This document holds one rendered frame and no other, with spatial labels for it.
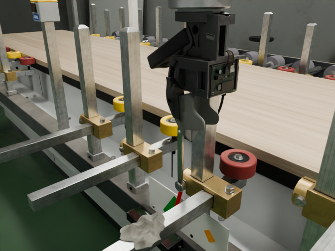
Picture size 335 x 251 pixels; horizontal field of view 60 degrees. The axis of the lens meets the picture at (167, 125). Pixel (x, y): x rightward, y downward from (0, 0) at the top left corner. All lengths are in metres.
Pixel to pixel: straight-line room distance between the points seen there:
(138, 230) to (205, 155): 0.20
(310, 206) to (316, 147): 0.31
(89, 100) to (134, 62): 0.30
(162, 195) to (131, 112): 0.23
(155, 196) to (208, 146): 0.25
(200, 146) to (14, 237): 1.50
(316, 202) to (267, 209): 0.38
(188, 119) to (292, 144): 0.37
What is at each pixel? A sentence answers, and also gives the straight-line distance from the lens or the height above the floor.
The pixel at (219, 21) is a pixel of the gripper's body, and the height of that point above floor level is 1.20.
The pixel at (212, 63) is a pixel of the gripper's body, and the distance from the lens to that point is 0.41.
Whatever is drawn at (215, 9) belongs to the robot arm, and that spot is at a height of 1.22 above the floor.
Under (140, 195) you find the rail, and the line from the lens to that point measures 0.88.
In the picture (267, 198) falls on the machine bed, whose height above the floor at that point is 0.74.
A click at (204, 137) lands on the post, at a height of 0.98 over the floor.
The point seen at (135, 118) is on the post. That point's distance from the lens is 0.77.
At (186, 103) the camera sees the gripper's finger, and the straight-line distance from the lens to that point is 0.46.
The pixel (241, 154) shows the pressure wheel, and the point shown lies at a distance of 0.68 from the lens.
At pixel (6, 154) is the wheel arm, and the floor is 0.84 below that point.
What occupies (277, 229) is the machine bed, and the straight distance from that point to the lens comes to 0.88.
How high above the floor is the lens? 1.23
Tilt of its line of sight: 24 degrees down
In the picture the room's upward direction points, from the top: straight up
